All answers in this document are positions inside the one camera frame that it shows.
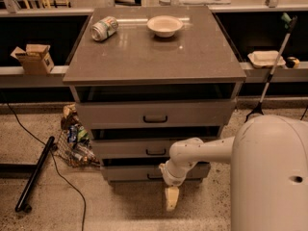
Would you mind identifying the open cardboard box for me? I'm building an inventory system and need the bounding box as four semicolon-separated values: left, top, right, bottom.
11;44;54;75

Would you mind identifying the reacher grabber tool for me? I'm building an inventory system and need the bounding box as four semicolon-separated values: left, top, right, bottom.
245;13;297;120

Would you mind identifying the crushed green soda can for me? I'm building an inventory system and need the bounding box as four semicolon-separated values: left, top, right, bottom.
91;16;118;41

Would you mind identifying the black metal tube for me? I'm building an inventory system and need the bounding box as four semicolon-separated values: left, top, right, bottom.
14;136;55;213

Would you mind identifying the yellow tape measure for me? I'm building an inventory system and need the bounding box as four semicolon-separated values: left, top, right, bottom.
286;57;299;68

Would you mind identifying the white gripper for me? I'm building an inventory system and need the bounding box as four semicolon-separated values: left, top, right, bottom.
159;160;187;212

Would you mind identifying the wire basket with trash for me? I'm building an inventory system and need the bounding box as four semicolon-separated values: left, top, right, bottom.
56;104;100;167

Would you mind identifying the white paper bowl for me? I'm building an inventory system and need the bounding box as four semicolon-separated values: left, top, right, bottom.
147;15;183;38

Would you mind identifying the white takeout container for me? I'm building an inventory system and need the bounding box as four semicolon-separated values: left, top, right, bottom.
247;50;278;68

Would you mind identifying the grey drawer cabinet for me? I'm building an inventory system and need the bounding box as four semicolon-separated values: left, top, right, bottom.
63;6;247;189

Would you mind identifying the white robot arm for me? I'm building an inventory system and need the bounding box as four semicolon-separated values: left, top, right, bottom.
160;115;308;231

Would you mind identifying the grey drawer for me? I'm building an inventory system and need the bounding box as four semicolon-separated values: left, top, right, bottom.
91;140;176;159
101;163;211;182
76;100;235;129

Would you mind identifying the black floor cable left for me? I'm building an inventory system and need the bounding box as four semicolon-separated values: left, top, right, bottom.
0;90;88;231

